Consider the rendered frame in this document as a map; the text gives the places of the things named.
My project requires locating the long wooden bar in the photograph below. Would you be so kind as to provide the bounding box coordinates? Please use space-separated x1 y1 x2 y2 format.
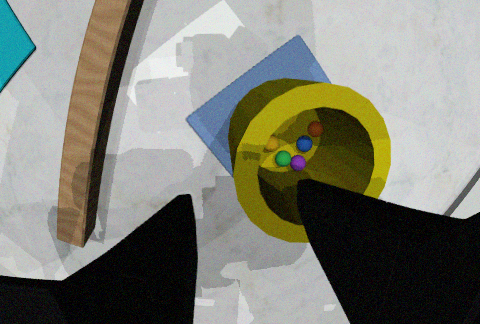
56 0 144 248

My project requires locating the green marble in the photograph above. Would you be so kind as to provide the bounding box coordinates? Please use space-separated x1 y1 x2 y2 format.
275 151 292 168

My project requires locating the brown marble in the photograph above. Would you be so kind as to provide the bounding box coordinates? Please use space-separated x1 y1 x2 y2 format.
308 120 324 137

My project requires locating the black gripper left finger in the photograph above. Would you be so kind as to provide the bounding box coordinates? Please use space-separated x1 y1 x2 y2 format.
0 193 199 324

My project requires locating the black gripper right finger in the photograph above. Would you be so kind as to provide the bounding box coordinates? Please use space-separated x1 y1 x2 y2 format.
297 179 480 324

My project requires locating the olive-yellow cup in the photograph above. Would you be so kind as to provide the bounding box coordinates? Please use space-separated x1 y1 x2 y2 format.
228 77 391 243

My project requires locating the blue marble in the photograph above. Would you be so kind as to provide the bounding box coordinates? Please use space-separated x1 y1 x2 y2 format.
296 136 313 152

